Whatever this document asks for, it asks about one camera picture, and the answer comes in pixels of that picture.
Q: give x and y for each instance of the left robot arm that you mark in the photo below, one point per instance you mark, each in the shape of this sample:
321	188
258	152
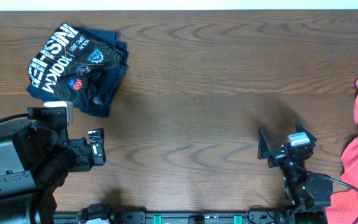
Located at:
36	156

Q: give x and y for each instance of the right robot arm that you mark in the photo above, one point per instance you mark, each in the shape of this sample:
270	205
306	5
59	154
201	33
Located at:
310	194

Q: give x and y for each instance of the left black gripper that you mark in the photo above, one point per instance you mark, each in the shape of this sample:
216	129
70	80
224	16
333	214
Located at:
84	157

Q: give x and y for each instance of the folded navy blue garment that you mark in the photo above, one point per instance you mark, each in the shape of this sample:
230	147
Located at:
110	77

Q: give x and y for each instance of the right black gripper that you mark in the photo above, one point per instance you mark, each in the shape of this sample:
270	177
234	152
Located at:
264	152

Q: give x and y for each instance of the black mounting rail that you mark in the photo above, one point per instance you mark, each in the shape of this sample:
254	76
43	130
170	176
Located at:
104	213

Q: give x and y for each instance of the black shirt with orange lines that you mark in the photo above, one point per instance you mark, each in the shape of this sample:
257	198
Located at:
70	65

